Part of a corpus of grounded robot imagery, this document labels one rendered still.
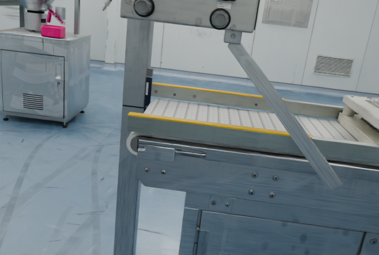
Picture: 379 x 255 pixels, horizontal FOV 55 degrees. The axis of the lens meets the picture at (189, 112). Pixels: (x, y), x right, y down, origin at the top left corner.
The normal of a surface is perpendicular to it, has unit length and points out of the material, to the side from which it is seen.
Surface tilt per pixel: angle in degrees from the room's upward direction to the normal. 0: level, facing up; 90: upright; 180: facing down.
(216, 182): 90
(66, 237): 0
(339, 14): 90
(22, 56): 90
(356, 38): 90
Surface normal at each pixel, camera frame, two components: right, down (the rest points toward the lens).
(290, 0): -0.06, 0.29
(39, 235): 0.11, -0.95
